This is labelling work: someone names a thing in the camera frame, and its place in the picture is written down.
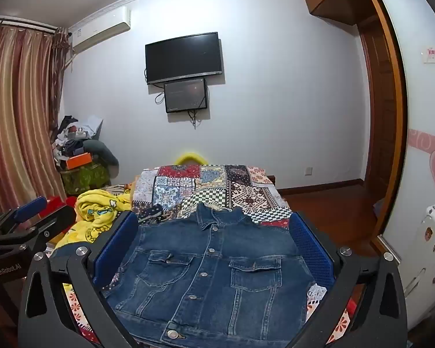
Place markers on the red and white wall sticker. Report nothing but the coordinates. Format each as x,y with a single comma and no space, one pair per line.
431,54

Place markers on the wooden door frame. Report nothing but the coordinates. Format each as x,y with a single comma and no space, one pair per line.
395,79

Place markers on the red cloth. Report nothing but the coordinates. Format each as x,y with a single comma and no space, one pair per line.
56,203

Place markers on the green patterned cloth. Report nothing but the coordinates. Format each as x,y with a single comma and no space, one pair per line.
85,181

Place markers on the white appliance with stickers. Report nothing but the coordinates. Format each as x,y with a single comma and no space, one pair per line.
426,261

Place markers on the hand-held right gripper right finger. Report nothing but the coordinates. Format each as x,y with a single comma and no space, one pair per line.
311,250

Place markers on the black wall television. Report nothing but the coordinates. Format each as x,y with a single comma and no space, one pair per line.
184,58

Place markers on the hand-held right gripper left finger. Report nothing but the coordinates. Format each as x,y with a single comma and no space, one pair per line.
116,248

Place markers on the white wall outlet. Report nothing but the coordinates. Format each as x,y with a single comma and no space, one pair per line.
309,171

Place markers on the wooden door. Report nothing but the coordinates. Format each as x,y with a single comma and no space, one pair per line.
379,116

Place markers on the yellow chair back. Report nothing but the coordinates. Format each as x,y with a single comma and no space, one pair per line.
190,157

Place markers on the blue denim jacket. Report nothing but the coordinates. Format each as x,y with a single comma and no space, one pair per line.
210,279

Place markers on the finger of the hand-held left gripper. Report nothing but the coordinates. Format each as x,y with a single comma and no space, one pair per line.
58,224
29,208

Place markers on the striped red curtain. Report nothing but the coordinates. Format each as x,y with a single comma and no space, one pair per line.
18,116

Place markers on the pile of clutter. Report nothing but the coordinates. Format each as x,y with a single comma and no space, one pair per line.
76,134

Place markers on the small black wall monitor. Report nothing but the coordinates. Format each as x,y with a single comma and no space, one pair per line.
185,95

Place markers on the navy patterned cloth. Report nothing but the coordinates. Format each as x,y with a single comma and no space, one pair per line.
152,213

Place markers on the yellow cartoon blanket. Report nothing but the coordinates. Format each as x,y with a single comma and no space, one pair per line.
94,212

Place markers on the patchwork bedspread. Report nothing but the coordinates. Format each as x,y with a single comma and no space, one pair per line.
210,185

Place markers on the white air conditioner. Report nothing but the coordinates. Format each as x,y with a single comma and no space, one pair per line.
99,31

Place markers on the orange box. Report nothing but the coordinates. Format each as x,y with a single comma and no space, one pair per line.
79,161

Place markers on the wooden baseboard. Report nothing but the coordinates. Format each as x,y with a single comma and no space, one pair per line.
322,186

